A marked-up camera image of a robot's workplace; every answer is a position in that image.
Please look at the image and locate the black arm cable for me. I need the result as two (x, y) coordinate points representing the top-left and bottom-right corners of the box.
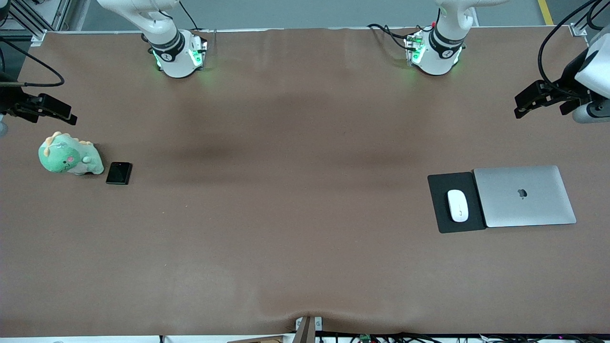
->
(538, 0), (610, 91)
(0, 37), (65, 88)

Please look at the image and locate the green dinosaur plush toy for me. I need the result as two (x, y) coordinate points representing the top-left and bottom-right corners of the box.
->
(38, 131), (105, 176)

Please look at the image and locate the brown table cover mat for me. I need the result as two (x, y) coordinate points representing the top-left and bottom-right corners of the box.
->
(0, 26), (610, 337)

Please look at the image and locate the silver laptop with apple logo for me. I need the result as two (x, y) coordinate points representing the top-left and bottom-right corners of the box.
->
(473, 165), (577, 228)

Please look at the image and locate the white computer mouse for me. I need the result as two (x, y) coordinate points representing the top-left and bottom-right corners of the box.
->
(447, 189), (469, 223)

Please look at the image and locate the black base cable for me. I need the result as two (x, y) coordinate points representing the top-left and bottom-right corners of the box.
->
(367, 23), (420, 50)
(179, 0), (198, 30)

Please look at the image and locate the black mouse pad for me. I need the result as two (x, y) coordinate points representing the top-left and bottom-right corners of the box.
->
(427, 171), (488, 234)

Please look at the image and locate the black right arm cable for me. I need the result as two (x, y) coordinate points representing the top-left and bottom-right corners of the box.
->
(0, 37), (65, 88)

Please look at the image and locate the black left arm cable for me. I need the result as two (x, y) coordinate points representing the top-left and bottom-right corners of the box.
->
(538, 0), (610, 91)

